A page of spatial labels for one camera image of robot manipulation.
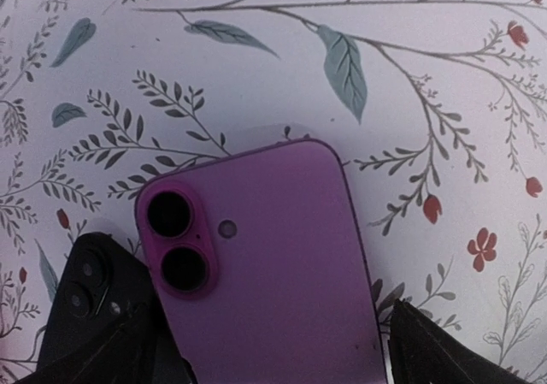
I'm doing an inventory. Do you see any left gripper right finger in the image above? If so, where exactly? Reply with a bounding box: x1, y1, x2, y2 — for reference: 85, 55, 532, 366
388, 299, 524, 384

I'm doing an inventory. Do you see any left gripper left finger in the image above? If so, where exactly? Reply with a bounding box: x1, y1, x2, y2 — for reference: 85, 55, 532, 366
19, 304, 156, 383

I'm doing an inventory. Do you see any pink phone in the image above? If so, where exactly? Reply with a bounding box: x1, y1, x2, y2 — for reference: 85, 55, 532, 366
135, 139, 386, 383

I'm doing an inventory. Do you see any black phone face down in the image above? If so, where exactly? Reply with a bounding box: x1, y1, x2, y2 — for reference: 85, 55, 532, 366
37, 233, 192, 383

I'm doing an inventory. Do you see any floral table mat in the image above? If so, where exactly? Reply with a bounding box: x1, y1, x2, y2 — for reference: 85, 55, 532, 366
1, 0, 546, 383

